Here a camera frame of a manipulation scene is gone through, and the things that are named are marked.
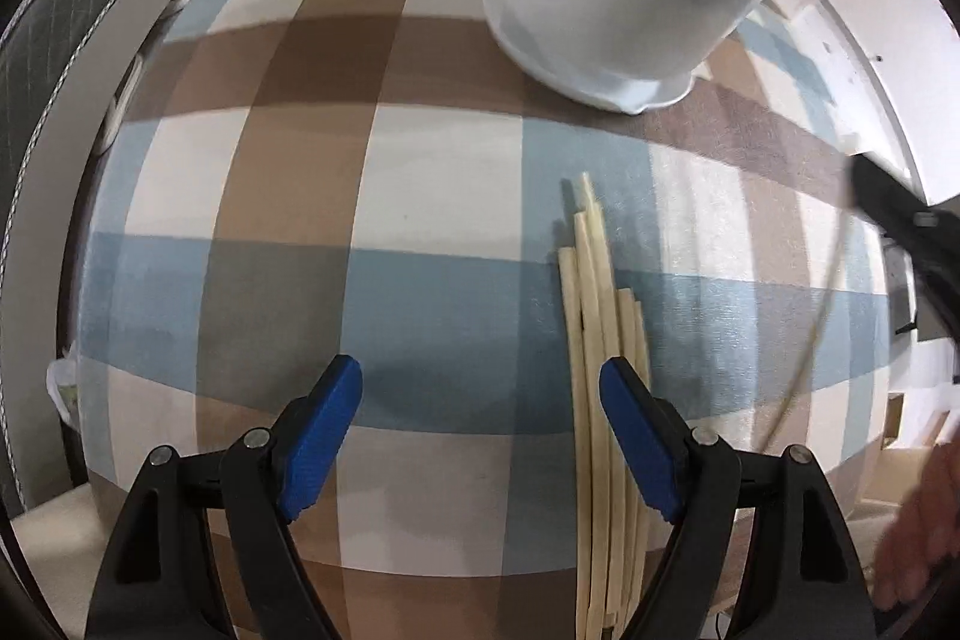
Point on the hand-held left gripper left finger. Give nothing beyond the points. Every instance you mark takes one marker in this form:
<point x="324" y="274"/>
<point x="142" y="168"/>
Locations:
<point x="322" y="437"/>

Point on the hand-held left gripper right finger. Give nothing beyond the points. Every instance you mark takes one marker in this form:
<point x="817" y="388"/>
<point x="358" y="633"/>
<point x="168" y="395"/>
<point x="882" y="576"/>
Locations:
<point x="637" y="437"/>

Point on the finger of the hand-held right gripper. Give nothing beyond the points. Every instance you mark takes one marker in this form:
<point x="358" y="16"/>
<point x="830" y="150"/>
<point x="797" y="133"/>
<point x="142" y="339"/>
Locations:
<point x="885" y="197"/>

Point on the person's right hand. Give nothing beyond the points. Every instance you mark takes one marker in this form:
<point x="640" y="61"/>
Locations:
<point x="922" y="527"/>

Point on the checkered tablecloth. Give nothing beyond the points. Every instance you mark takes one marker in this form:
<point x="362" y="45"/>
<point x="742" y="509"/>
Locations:
<point x="300" y="197"/>

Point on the white plastic bag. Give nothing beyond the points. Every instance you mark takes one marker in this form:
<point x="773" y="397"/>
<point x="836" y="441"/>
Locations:
<point x="64" y="389"/>

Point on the dark quilted bed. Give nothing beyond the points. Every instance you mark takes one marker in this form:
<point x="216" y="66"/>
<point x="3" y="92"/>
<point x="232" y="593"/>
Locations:
<point x="75" y="10"/>

